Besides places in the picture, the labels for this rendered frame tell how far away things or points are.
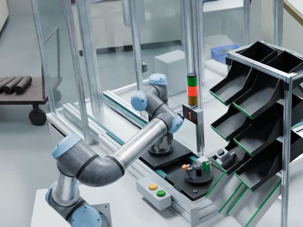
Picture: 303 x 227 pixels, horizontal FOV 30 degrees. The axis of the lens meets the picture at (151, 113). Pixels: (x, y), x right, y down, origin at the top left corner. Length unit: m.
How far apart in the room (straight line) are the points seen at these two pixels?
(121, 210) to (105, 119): 0.87
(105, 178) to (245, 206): 0.70
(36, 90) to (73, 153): 3.66
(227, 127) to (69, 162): 0.70
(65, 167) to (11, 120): 3.76
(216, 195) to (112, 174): 0.68
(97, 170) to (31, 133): 3.51
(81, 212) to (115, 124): 1.15
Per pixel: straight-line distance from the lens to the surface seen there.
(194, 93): 2.75
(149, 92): 2.24
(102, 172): 2.00
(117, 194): 2.88
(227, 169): 2.39
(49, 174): 4.77
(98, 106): 3.56
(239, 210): 2.46
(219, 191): 2.55
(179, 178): 2.76
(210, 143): 3.24
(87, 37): 3.38
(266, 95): 2.18
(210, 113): 3.57
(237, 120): 2.35
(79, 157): 2.01
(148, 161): 2.90
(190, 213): 2.58
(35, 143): 5.28
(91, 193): 2.92
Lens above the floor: 2.50
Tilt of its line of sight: 27 degrees down
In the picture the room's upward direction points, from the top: 5 degrees counter-clockwise
